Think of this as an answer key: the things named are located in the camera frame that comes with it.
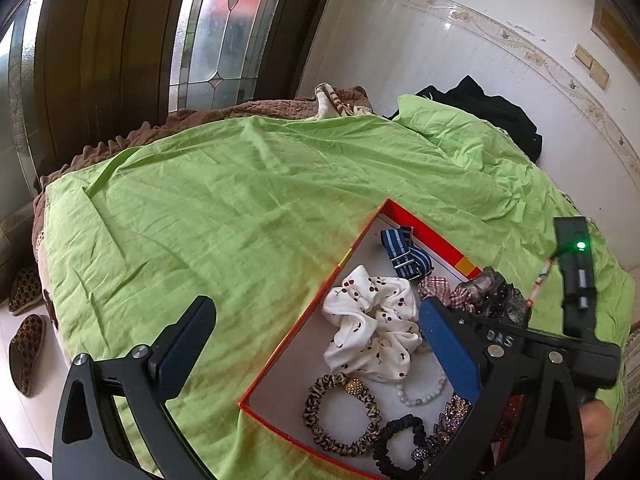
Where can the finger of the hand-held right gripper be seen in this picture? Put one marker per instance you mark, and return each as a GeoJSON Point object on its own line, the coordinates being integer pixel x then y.
{"type": "Point", "coordinates": [520, 337]}

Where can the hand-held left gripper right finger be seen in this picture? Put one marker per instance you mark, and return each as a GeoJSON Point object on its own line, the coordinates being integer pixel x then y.
{"type": "Point", "coordinates": [450, 360]}

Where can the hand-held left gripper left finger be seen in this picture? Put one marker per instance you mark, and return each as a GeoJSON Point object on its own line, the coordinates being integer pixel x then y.
{"type": "Point", "coordinates": [185, 345]}

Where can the rhinestone hair clip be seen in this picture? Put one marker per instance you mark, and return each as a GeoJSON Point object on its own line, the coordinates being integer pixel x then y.
{"type": "Point", "coordinates": [450, 417]}

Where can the pink gingham scrunchie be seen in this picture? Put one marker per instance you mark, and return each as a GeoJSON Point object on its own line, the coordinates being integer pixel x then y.
{"type": "Point", "coordinates": [435, 287]}

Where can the red cardboard box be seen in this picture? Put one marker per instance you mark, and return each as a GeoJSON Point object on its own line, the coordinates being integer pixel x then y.
{"type": "Point", "coordinates": [300, 360]}

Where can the person's right hand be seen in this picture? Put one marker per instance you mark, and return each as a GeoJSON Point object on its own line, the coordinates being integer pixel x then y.
{"type": "Point", "coordinates": [597, 430]}

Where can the grey black dotted scrunchie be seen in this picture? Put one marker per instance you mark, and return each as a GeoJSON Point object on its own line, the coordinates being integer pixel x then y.
{"type": "Point", "coordinates": [495, 292]}

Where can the red patterned scrunchie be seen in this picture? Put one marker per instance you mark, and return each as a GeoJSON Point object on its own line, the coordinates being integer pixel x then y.
{"type": "Point", "coordinates": [510, 417]}

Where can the white cherry print scrunchie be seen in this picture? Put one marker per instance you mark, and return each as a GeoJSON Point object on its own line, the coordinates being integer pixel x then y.
{"type": "Point", "coordinates": [370, 320]}

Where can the blue striped scrunchie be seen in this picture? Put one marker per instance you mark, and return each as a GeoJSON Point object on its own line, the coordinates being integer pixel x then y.
{"type": "Point", "coordinates": [400, 252]}

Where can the green bedsheet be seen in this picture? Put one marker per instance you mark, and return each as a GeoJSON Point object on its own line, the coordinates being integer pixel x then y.
{"type": "Point", "coordinates": [225, 200]}

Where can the leopard print slipper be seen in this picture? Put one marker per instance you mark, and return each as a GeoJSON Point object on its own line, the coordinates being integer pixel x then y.
{"type": "Point", "coordinates": [25, 290]}
{"type": "Point", "coordinates": [27, 355]}

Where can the black clothing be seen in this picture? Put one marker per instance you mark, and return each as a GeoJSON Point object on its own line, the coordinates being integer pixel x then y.
{"type": "Point", "coordinates": [490, 110]}

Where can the brown fleece blanket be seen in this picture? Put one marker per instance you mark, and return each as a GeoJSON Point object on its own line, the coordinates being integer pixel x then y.
{"type": "Point", "coordinates": [225, 112]}

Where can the striped brown white cloth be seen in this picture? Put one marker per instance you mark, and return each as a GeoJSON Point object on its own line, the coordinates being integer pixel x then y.
{"type": "Point", "coordinates": [332, 100]}

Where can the narrow glass panel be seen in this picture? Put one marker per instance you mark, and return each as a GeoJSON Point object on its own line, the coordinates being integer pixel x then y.
{"type": "Point", "coordinates": [22, 85]}

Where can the stained glass door panel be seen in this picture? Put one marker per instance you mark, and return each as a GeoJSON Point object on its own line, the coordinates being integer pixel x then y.
{"type": "Point", "coordinates": [225, 35]}

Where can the dark wooden door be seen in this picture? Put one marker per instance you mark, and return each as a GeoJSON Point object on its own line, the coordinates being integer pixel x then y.
{"type": "Point", "coordinates": [110, 35]}

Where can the tan wall plate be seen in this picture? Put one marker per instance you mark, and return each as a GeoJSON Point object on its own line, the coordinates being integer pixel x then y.
{"type": "Point", "coordinates": [592, 67]}

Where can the wooden wall frame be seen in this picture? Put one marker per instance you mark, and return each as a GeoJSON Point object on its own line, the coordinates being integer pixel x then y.
{"type": "Point", "coordinates": [617, 25]}

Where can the dark wooden door frame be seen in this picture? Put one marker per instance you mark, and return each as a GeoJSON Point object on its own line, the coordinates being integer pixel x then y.
{"type": "Point", "coordinates": [300, 20]}

